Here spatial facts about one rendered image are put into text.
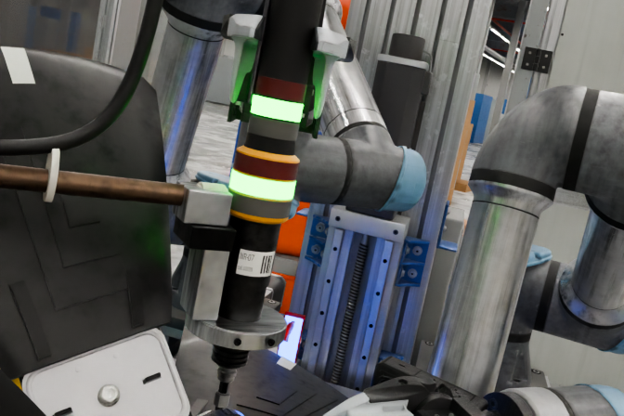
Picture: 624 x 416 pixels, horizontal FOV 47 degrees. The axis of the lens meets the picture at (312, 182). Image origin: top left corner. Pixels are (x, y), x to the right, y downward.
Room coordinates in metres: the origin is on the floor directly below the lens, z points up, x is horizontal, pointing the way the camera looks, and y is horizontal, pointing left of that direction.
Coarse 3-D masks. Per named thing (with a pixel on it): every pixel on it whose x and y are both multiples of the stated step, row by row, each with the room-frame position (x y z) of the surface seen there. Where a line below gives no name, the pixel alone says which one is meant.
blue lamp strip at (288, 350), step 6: (288, 318) 0.82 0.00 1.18; (294, 318) 0.82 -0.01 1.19; (300, 318) 0.82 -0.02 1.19; (294, 324) 0.82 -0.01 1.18; (300, 324) 0.82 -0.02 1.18; (294, 330) 0.82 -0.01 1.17; (300, 330) 0.82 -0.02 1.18; (294, 336) 0.82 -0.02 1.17; (282, 342) 0.82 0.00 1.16; (288, 342) 0.82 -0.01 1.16; (294, 342) 0.82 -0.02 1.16; (282, 348) 0.82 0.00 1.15; (288, 348) 0.82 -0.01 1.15; (294, 348) 0.82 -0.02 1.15; (282, 354) 0.82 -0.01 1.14; (288, 354) 0.82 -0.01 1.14; (294, 354) 0.82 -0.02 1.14
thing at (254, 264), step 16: (240, 224) 0.47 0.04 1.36; (256, 224) 0.46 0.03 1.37; (272, 224) 0.47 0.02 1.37; (240, 240) 0.47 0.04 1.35; (256, 240) 0.46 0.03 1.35; (272, 240) 0.47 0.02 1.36; (240, 256) 0.46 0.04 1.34; (256, 256) 0.46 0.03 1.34; (272, 256) 0.47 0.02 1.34; (240, 272) 0.46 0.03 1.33; (256, 272) 0.47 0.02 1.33; (224, 288) 0.47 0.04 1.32; (240, 288) 0.47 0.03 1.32; (256, 288) 0.47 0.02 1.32; (224, 304) 0.47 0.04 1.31; (240, 304) 0.47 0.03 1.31; (256, 304) 0.47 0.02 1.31; (240, 320) 0.47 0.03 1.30; (256, 320) 0.47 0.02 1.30; (224, 352) 0.47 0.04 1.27; (240, 352) 0.47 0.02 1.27
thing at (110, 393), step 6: (108, 384) 0.42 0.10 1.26; (102, 390) 0.41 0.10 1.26; (108, 390) 0.42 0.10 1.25; (114, 390) 0.42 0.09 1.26; (102, 396) 0.41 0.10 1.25; (108, 396) 0.42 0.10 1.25; (114, 396) 0.41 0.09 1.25; (102, 402) 0.42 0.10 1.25; (108, 402) 0.41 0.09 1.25; (114, 402) 0.42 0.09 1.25
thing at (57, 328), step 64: (0, 64) 0.51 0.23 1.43; (64, 64) 0.55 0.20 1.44; (0, 128) 0.48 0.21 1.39; (64, 128) 0.50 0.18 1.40; (128, 128) 0.54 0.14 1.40; (0, 192) 0.46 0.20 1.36; (0, 256) 0.43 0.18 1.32; (64, 256) 0.45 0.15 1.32; (128, 256) 0.47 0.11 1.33; (0, 320) 0.42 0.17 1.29; (64, 320) 0.43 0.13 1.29; (128, 320) 0.45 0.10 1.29
